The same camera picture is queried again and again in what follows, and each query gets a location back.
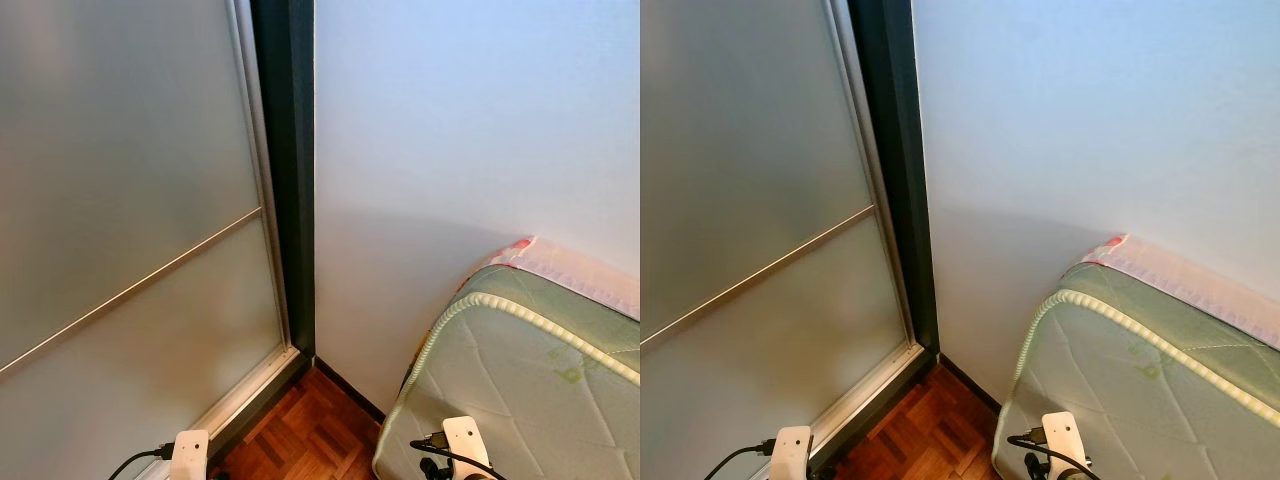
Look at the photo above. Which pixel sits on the dark door frame post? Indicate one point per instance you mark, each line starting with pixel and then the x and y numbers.
pixel 290 150
pixel 895 150

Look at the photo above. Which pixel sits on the green quilted mattress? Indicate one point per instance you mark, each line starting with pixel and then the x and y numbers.
pixel 520 400
pixel 1140 410

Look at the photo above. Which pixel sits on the dark skirting board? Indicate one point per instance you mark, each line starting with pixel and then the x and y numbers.
pixel 350 390
pixel 970 382

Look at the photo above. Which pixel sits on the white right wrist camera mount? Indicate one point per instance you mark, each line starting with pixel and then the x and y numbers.
pixel 465 440
pixel 1062 435

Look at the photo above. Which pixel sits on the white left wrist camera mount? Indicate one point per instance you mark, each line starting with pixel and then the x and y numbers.
pixel 190 455
pixel 790 452

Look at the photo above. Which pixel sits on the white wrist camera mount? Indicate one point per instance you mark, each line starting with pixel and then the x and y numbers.
pixel 465 440
pixel 190 455
pixel 790 452
pixel 1062 435

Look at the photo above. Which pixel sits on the pink white cloth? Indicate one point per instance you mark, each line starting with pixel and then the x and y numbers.
pixel 580 275
pixel 1180 275

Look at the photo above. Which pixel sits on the frosted glass sliding door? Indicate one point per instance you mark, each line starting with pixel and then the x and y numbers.
pixel 750 150
pixel 120 150

